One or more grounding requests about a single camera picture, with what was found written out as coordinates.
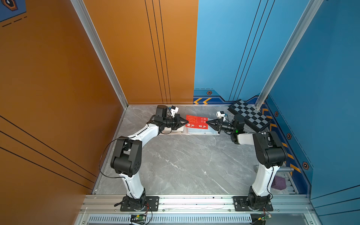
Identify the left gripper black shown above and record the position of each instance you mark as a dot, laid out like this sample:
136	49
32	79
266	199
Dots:
177	119

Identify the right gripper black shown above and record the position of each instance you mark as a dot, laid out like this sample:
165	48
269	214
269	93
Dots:
219	125

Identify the red card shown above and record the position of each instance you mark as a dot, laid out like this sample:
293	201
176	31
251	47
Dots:
197	122

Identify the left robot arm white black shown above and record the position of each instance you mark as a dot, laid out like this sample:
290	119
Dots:
126	159

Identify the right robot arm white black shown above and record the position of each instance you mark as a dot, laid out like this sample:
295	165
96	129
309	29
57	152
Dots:
270	154

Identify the black white checkerboard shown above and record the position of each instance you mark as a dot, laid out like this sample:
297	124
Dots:
253	117

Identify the purple box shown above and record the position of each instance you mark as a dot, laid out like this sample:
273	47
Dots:
279	183

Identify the left circuit board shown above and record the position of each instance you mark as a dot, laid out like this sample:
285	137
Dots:
138	219

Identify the circuit board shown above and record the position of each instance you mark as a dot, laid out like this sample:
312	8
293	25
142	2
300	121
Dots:
138	219
263	219

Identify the right circuit board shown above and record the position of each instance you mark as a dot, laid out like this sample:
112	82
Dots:
263	219

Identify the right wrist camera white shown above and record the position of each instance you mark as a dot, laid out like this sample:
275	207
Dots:
221	116

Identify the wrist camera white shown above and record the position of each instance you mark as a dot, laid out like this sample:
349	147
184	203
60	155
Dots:
221	116
173	111

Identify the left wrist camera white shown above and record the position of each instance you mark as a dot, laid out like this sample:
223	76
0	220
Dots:
173	111

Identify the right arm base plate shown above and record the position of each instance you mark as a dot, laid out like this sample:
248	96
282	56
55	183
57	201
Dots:
244	204

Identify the aluminium front rail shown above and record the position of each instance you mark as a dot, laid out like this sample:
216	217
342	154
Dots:
204	204

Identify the left aluminium corner post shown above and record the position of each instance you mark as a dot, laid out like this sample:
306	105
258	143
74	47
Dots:
89	27

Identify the aluminium corner post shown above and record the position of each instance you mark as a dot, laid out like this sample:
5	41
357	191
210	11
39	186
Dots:
296	36
89	27

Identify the right aluminium corner post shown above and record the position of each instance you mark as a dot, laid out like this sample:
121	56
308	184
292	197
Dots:
296	36

